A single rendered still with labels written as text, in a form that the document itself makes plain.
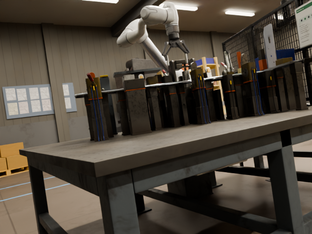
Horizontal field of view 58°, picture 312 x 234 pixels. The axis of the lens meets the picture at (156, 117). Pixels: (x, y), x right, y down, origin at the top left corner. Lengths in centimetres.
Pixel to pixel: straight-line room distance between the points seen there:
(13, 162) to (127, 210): 624
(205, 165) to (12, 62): 740
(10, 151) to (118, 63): 391
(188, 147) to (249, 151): 32
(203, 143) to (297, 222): 64
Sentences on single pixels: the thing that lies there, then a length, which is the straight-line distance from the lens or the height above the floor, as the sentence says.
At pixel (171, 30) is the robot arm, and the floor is 135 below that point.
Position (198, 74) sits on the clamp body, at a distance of 180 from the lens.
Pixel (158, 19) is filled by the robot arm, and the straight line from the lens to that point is 194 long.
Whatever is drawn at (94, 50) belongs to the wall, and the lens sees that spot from 871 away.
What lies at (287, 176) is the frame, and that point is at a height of 46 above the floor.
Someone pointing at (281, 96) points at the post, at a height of 80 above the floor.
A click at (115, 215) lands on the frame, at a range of 82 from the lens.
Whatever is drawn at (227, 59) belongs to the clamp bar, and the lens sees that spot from 233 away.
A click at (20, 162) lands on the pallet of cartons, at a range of 704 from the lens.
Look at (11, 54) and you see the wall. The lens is 816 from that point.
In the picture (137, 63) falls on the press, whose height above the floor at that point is 226.
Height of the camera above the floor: 79
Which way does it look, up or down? level
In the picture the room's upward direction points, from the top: 8 degrees counter-clockwise
